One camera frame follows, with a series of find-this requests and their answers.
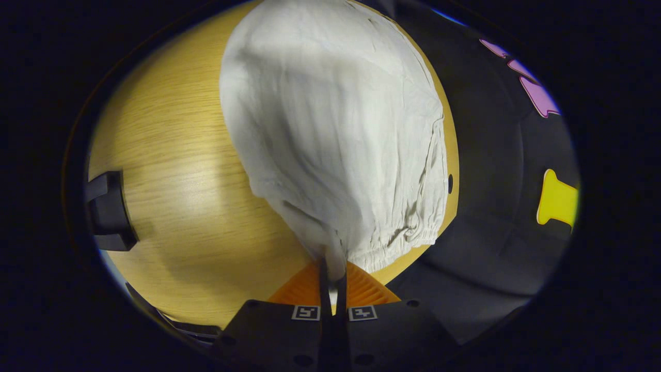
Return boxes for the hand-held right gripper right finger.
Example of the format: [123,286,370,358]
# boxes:
[333,261,460,372]

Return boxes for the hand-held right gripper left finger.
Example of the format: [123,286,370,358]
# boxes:
[214,257,335,372]

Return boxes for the white jeans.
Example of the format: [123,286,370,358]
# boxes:
[219,0,450,282]

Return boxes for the black backdrop cloth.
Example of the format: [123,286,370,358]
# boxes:
[356,0,581,346]

